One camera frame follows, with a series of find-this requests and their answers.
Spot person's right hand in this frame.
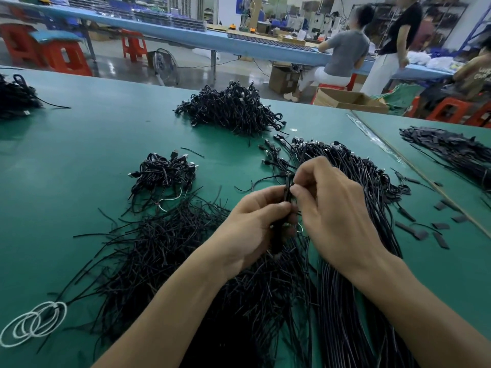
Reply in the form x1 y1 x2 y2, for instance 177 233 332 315
290 157 411 296

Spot person's left hand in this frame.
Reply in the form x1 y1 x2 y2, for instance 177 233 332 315
201 185 296 279

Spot bundle of long black cables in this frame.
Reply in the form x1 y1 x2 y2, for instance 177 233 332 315
257 134 419 368

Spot single black cable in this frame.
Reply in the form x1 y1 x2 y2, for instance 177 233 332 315
269 171 300 254

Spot small cluster of knotted cables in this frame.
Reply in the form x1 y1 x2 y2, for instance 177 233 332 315
126 151 198 214

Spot pile of black cables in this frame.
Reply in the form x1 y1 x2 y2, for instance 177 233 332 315
50 153 323 368

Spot heap of black cables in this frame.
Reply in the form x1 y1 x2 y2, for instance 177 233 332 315
174 80 286 137
0 73 70 120

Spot spread of straight black cables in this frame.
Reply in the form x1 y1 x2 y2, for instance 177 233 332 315
399 126 491 192

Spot person's left forearm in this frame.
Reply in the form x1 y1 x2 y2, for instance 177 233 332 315
92 252 231 368

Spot scattered dark tie pieces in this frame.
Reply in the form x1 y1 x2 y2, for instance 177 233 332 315
391 171 469 250

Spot open cardboard box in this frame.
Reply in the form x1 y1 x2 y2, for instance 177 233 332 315
312 88 390 113

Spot green bag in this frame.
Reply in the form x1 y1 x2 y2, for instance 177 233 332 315
380 82 427 116

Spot small cardboard box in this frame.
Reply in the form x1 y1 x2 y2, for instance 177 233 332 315
269 65 302 95

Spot red plastic stool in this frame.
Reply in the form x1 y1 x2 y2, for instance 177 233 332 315
426 97 491 129
0 22 41 67
121 30 149 63

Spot grey floor fan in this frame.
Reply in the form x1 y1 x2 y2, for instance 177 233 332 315
149 48 181 87

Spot pile of white bags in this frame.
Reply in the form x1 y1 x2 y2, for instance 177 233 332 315
407 50 461 72

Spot long blue workbench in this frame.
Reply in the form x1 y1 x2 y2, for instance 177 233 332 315
0 0 454 81

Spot white pillar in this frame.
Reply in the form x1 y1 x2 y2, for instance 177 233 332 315
217 0 242 28

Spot metal storage shelf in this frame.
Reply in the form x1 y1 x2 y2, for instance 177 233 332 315
368 0 469 47

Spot blue metal rack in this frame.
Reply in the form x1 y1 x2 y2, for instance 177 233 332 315
464 4 491 51

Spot red stool with blue seat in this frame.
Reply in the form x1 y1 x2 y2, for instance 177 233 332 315
29 30 93 77

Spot bunch of white wire rings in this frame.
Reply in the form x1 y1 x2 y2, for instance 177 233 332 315
0 300 69 349

